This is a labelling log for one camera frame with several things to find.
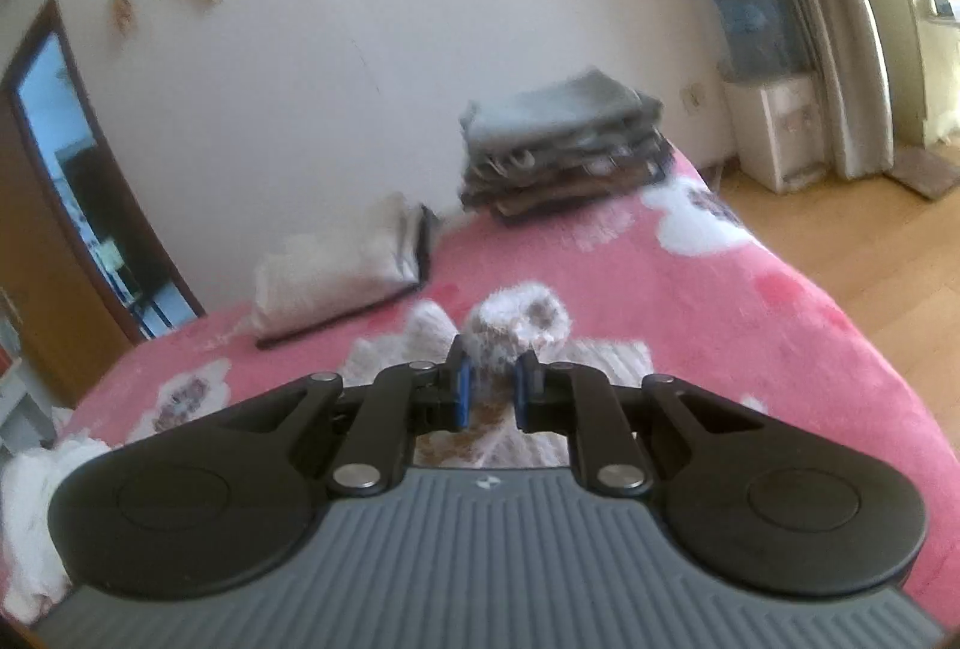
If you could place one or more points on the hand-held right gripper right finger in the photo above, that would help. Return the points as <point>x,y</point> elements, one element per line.
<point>525,394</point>

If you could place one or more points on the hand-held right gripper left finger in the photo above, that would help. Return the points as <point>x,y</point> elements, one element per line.
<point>463,394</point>

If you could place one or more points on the beige white houndstooth knit cardigan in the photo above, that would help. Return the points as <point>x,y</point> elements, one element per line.
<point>525,319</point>

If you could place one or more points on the folded cream clothes pile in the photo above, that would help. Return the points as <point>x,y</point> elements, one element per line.
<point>337,274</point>

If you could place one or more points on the stack of grey brown clothes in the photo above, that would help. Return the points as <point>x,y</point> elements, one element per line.
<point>555,147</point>

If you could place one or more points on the pink floral blanket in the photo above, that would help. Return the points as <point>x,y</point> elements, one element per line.
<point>675,319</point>

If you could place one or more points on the white fluffy garment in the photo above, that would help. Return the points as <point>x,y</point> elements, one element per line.
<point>37,521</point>

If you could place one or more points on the wooden framed mirror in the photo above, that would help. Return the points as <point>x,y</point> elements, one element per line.
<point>37,259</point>

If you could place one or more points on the brown floor mat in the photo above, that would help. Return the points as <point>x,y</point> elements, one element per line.
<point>926,173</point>

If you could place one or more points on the beige curtain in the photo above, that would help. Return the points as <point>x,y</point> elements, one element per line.
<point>847,34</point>

